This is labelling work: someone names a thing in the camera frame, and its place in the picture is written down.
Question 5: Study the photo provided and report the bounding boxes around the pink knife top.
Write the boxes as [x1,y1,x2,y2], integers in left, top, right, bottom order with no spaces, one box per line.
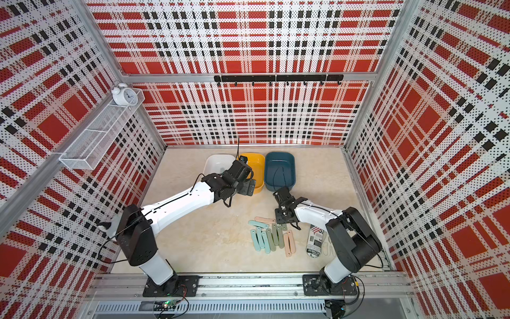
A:
[254,217,276,224]

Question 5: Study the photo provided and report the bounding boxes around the yellow storage box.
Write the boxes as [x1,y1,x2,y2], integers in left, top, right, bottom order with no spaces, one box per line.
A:
[242,153,265,195]

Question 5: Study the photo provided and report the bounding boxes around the white alarm clock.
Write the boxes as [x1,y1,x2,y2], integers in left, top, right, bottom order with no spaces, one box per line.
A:
[111,83,139,106]

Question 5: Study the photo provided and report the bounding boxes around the white handled scissors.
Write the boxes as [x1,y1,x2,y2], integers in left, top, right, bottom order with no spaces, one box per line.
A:
[321,235,336,257]

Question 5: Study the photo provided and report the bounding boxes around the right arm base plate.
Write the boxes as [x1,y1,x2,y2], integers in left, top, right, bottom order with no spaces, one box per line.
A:
[302,274,358,297]

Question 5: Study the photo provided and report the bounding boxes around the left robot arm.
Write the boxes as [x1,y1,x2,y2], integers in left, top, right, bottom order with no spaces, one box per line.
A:
[98,156,256,286]

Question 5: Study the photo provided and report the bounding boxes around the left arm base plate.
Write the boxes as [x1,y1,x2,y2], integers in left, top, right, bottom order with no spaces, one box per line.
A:
[142,274,200,297]

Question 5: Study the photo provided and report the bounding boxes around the mint knife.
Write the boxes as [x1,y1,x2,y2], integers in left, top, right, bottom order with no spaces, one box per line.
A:
[248,220,270,229]
[250,229,261,251]
[262,231,271,254]
[256,227,265,249]

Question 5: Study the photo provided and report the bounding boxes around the dark teal storage box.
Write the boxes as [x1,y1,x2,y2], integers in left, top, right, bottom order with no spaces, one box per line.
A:
[264,152,296,192]

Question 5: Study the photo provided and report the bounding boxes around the black hook rail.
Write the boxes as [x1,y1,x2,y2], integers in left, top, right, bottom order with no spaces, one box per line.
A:
[213,74,345,84]

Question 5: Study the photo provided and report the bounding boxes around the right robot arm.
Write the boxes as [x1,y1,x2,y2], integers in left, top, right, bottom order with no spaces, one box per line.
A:
[273,187,383,285]

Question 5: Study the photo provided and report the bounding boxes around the sage knife middle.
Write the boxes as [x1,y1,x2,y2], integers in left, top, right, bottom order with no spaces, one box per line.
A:
[272,223,279,247]

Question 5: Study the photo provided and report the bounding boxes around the white wire mesh shelf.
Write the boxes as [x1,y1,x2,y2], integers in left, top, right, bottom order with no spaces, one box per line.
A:
[59,87,145,170]

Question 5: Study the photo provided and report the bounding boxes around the green circuit board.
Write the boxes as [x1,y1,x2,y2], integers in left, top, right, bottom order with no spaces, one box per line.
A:
[154,300,175,312]

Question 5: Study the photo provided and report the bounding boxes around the white storage box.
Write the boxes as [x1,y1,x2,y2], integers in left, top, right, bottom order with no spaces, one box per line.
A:
[203,154,236,175]

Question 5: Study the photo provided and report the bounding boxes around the printed pencil case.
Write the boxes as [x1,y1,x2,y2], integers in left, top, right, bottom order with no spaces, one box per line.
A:
[306,225,325,259]

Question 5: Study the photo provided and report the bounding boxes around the sage knife left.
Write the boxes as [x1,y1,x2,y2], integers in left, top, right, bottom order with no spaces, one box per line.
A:
[266,229,276,251]

